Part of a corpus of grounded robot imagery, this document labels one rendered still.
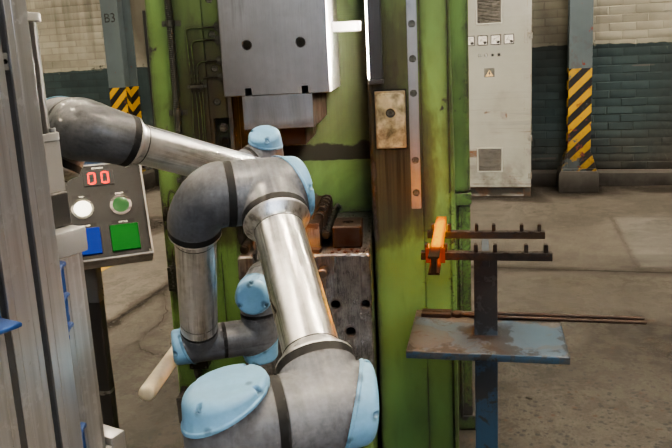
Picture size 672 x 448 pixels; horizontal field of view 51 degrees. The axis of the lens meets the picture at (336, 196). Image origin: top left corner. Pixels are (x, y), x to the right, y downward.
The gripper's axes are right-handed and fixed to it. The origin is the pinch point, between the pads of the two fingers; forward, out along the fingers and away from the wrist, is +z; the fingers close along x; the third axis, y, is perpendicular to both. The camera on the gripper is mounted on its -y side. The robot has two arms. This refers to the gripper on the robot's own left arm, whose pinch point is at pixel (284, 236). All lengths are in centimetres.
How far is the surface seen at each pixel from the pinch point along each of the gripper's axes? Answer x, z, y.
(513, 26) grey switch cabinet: 150, 197, -493
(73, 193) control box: -58, -9, -9
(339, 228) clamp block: 13.4, 10.9, -14.4
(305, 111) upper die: 5.4, -18.8, -31.0
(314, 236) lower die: 6.0, 12.8, -13.3
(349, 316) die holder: 15.5, 29.5, 2.8
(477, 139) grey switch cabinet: 115, 295, -445
